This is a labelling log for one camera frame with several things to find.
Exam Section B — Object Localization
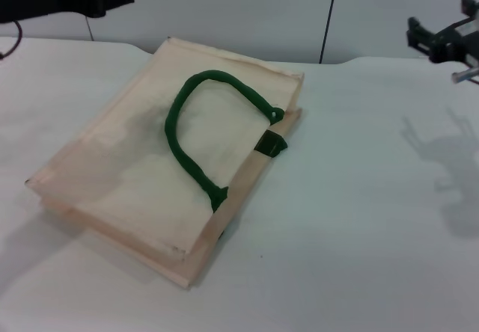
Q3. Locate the beige handbag with green handles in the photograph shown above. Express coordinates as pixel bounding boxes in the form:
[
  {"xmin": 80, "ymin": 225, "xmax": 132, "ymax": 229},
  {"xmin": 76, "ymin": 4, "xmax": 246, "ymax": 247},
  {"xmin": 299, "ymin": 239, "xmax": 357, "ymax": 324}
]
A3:
[{"xmin": 25, "ymin": 37, "xmax": 305, "ymax": 292}]

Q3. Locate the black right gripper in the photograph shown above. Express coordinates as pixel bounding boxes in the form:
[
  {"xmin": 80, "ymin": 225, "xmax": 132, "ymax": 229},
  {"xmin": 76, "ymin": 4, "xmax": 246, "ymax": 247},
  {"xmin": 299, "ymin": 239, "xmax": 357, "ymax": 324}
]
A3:
[{"xmin": 406, "ymin": 0, "xmax": 479, "ymax": 66}]

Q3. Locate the silver metal cable connector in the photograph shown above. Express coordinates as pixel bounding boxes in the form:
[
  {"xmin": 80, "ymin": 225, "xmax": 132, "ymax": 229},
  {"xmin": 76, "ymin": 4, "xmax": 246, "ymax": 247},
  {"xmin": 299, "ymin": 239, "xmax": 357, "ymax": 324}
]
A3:
[{"xmin": 451, "ymin": 66, "xmax": 479, "ymax": 85}]

